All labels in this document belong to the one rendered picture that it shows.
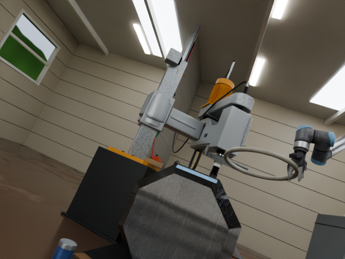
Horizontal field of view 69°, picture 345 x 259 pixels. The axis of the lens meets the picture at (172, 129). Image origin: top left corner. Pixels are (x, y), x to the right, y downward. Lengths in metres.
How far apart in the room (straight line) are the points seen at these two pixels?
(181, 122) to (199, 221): 1.41
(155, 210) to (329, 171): 6.54
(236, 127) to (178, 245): 1.16
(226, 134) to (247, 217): 5.13
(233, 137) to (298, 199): 5.38
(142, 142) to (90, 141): 5.61
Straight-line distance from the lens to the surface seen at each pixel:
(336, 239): 1.54
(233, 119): 2.37
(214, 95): 3.12
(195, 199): 1.77
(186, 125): 2.89
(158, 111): 2.75
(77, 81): 9.27
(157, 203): 1.82
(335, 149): 1.98
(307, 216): 7.62
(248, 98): 2.45
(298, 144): 1.76
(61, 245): 1.63
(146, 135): 2.77
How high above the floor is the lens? 0.65
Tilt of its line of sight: 12 degrees up
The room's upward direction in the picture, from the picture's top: 23 degrees clockwise
